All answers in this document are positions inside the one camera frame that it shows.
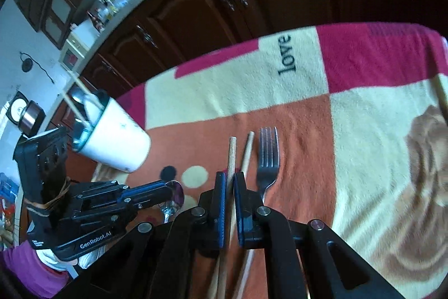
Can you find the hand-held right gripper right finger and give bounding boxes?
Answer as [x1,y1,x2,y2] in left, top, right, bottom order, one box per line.
[234,171,407,299]

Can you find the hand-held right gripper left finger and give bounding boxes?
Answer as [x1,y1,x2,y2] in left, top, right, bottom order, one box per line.
[87,171,229,299]

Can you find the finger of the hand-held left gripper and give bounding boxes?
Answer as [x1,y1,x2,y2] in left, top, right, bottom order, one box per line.
[72,200,169,228]
[75,180,174,207]

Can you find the metal spoon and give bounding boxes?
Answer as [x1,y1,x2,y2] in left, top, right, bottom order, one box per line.
[159,180,185,223]

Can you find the wooden chopstick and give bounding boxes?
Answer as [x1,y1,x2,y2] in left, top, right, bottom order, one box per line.
[207,136,239,299]
[233,131,255,299]
[64,93,89,123]
[70,69,98,104]

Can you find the metal fork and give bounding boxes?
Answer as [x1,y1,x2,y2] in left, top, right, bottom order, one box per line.
[256,127,281,206]

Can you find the white enamel cup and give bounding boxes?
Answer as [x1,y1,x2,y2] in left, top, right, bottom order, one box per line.
[72,91,152,174]

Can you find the person's left forearm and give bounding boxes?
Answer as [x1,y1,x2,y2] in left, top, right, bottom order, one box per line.
[0,239,76,299]

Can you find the person's left hand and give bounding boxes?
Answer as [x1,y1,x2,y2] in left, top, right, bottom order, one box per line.
[37,245,107,273]

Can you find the blue plastic bag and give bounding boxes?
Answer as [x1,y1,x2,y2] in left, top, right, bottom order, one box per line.
[0,173,22,215]

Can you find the shiny metal canister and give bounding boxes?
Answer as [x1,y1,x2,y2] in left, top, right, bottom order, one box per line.
[20,101,46,138]

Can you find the round white gauge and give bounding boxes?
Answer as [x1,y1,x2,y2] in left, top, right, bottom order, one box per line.
[8,91,28,127]

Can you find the chopsticks in cup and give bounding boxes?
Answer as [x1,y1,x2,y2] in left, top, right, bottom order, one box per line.
[52,54,134,131]

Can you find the printed blanket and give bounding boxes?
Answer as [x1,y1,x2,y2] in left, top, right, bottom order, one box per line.
[66,22,448,299]

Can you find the white box red front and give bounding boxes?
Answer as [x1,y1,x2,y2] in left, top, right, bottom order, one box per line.
[58,33,92,73]

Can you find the dark bottle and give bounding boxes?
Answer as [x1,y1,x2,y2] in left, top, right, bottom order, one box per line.
[89,10,106,31]

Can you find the bottles on counter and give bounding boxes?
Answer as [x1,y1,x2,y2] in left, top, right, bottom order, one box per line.
[95,0,117,23]

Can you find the black wall cable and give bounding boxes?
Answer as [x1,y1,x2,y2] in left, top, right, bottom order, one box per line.
[19,52,54,84]

